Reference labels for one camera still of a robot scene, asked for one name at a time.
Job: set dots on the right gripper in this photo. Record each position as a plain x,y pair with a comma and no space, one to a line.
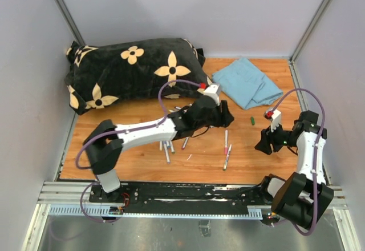
268,138

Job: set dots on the purple cap marker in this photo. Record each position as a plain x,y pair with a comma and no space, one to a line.
185,143

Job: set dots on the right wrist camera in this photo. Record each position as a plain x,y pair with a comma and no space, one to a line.
274,116

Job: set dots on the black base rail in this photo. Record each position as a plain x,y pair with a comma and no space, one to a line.
183,198

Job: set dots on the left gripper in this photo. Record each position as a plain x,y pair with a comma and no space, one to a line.
225,118

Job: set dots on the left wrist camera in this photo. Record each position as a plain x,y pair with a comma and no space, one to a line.
213,91

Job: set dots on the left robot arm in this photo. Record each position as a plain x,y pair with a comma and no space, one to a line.
104,146

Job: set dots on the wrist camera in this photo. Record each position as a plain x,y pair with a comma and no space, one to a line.
274,116
213,91

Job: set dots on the light blue folded cloth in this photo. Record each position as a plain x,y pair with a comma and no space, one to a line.
247,85

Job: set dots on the pink cap marker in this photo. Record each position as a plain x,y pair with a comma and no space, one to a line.
226,141

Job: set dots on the black floral pillow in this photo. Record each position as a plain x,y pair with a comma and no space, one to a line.
101,76

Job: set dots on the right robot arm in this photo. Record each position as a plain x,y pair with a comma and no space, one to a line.
304,196

